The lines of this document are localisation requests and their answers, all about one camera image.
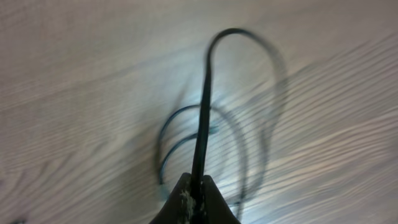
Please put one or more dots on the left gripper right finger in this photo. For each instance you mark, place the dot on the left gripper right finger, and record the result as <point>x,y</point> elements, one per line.
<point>215,209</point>

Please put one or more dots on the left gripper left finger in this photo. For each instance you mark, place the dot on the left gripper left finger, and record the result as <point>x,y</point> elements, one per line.
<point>179,207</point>

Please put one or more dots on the black cable silver plugs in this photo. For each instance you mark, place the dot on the black cable silver plugs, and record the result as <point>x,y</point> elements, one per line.
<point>270,119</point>

